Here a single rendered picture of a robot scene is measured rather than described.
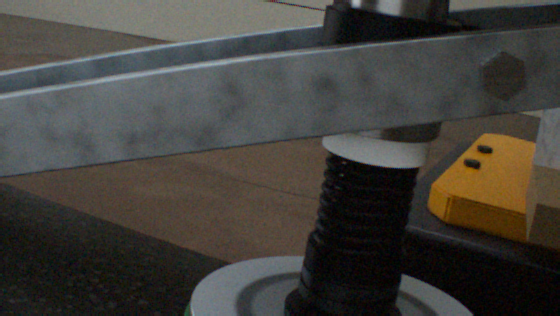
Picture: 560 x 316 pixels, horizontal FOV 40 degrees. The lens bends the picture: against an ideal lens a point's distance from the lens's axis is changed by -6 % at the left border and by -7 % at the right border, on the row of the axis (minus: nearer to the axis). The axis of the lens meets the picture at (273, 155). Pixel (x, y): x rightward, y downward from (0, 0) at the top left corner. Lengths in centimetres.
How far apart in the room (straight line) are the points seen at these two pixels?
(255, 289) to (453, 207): 54
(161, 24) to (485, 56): 687
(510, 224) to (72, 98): 73
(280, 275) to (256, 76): 21
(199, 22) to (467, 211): 616
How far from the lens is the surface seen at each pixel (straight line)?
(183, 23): 721
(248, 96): 46
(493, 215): 109
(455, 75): 47
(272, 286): 60
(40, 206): 78
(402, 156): 50
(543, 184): 105
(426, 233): 106
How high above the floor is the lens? 108
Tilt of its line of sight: 16 degrees down
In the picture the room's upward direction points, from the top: 8 degrees clockwise
